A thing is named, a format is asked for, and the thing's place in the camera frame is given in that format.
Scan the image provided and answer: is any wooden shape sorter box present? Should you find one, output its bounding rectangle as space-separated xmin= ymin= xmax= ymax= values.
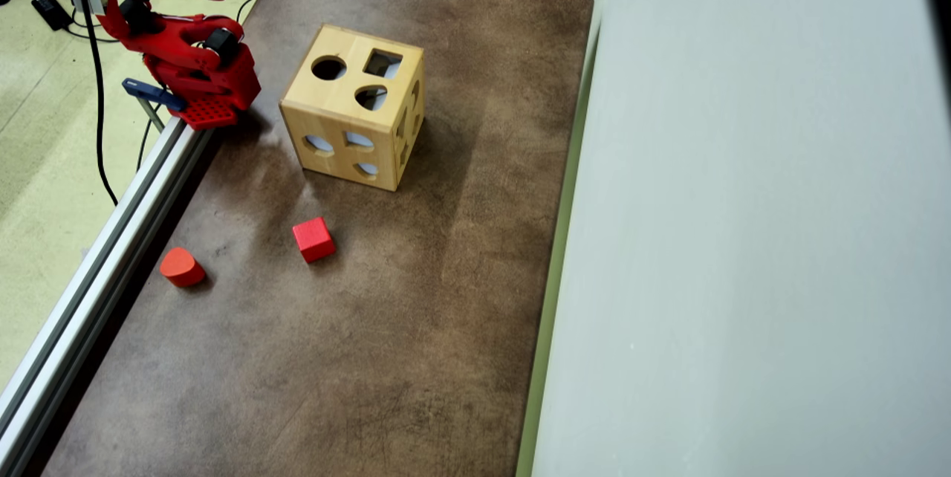
xmin=279 ymin=24 xmax=426 ymax=192

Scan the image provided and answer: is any brown table mat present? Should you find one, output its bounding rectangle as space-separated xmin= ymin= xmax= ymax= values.
xmin=41 ymin=0 xmax=594 ymax=477

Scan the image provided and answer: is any red wooden cube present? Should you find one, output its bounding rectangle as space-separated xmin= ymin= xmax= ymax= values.
xmin=292 ymin=217 xmax=337 ymax=264

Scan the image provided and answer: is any red rounded wooden block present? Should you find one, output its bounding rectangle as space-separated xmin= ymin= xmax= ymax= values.
xmin=160 ymin=247 xmax=207 ymax=288

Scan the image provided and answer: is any aluminium profile rail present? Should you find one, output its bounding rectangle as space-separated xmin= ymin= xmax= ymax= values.
xmin=0 ymin=117 xmax=216 ymax=477

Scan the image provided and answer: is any black camera cable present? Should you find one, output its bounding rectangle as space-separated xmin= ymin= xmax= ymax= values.
xmin=65 ymin=0 xmax=120 ymax=207

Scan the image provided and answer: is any black power adapter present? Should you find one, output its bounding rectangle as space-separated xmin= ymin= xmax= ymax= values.
xmin=31 ymin=0 xmax=74 ymax=32

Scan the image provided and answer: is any blue clamp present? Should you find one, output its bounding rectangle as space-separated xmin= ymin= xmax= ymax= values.
xmin=123 ymin=78 xmax=186 ymax=133

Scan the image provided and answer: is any black adapter cable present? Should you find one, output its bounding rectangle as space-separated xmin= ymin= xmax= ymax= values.
xmin=6 ymin=0 xmax=120 ymax=43

